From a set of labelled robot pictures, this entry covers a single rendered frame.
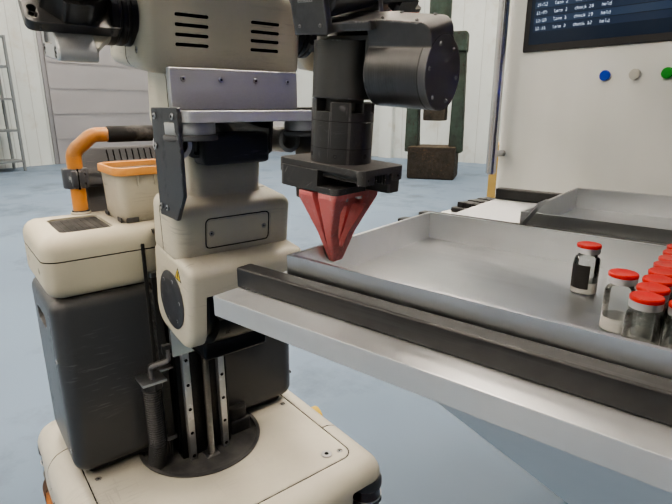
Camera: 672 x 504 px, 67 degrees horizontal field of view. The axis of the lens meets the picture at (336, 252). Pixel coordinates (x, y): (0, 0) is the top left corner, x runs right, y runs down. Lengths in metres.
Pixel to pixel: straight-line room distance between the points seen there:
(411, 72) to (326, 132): 0.10
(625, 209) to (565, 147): 0.42
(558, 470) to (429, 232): 0.34
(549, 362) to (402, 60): 0.24
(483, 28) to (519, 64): 8.86
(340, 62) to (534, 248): 0.31
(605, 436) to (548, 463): 0.13
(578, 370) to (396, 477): 1.34
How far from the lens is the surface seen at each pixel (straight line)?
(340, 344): 0.39
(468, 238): 0.65
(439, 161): 7.70
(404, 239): 0.63
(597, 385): 0.34
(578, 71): 1.33
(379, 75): 0.43
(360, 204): 0.50
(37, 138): 10.86
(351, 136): 0.46
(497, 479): 1.70
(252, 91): 0.87
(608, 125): 1.30
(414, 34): 0.42
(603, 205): 0.95
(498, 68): 1.36
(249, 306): 0.45
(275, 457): 1.26
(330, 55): 0.46
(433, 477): 1.66
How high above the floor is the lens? 1.05
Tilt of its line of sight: 16 degrees down
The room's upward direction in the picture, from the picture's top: straight up
